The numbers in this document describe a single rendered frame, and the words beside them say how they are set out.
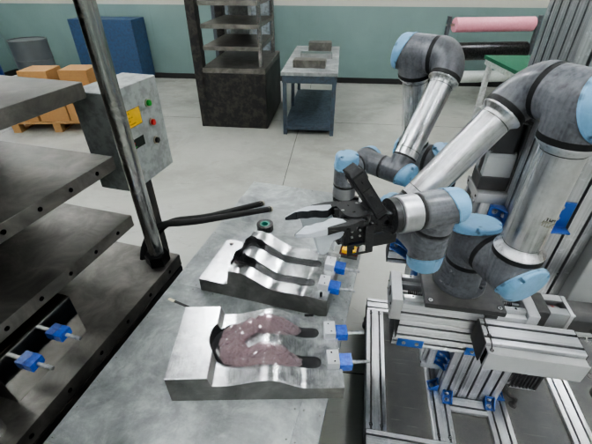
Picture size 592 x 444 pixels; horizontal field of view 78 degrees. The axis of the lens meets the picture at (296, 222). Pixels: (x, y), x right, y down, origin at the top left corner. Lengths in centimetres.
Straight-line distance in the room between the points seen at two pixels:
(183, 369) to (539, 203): 98
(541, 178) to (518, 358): 54
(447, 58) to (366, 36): 633
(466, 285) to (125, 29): 746
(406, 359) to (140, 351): 128
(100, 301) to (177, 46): 700
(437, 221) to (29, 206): 106
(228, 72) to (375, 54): 338
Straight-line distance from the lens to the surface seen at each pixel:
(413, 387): 197
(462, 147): 89
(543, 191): 91
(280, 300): 136
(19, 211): 124
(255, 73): 508
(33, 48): 787
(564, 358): 130
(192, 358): 116
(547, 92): 87
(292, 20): 758
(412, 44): 133
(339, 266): 140
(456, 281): 116
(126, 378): 132
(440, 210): 74
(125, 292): 161
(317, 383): 114
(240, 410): 117
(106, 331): 149
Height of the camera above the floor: 183
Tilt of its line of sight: 35 degrees down
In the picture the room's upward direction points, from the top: straight up
